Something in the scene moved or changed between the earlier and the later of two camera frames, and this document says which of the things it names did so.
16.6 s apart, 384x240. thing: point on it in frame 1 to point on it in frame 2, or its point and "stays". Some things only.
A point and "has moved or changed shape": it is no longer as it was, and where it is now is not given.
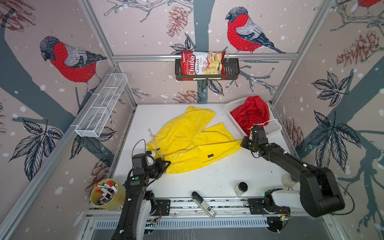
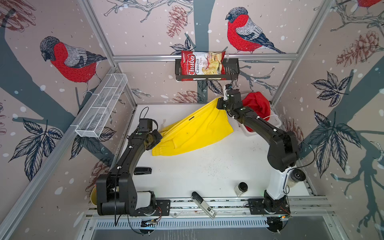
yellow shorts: (185, 144) has moved or changed shape
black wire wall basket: (232, 72) stays
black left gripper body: (156, 169) to (155, 138)
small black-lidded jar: (240, 188) stays
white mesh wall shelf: (100, 106) stays
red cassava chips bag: (202, 63) stays
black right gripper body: (247, 143) to (222, 105)
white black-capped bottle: (289, 181) stays
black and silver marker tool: (197, 198) stays
